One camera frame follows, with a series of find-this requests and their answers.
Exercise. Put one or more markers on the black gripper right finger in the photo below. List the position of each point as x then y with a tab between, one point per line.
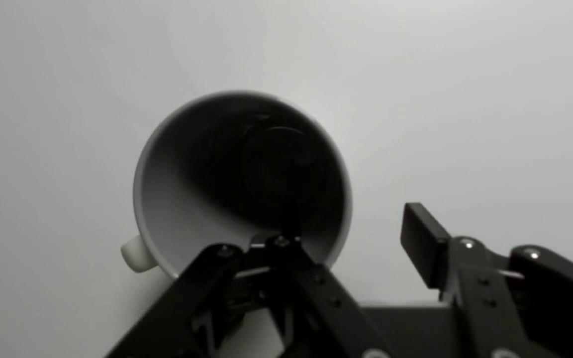
513	305

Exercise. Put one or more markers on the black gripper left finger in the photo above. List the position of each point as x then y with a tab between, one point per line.
310	311

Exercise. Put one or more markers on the white ceramic mug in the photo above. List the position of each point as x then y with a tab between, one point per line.
237	168

